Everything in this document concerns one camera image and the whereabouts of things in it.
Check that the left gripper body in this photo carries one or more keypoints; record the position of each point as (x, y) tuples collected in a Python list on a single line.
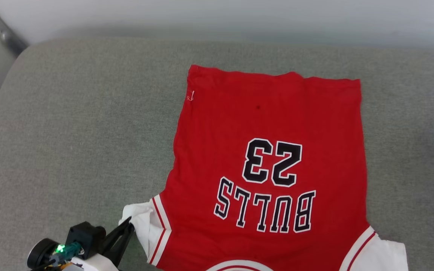
[(85, 237)]

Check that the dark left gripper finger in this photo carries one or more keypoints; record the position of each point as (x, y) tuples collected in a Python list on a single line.
[(119, 241)]

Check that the red Bulls basketball jersey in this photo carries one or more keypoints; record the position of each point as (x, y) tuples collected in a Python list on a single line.
[(269, 113)]

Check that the grey metal pole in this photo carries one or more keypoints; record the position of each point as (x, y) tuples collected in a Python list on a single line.
[(8, 37)]

